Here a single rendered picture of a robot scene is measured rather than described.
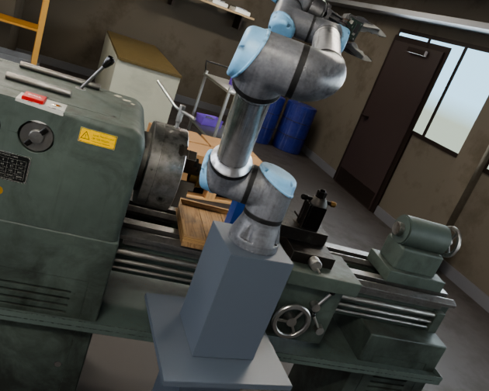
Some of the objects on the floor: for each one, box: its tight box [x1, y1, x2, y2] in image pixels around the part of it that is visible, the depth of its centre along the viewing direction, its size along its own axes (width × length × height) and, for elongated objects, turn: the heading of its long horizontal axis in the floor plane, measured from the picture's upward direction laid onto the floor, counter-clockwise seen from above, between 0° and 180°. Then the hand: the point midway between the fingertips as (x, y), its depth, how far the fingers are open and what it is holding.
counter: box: [95, 30, 182, 131], centre depth 691 cm, size 78×236×80 cm, turn 156°
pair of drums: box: [255, 96, 317, 154], centre depth 789 cm, size 63×103×78 cm, turn 66°
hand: (374, 47), depth 150 cm, fingers open, 7 cm apart
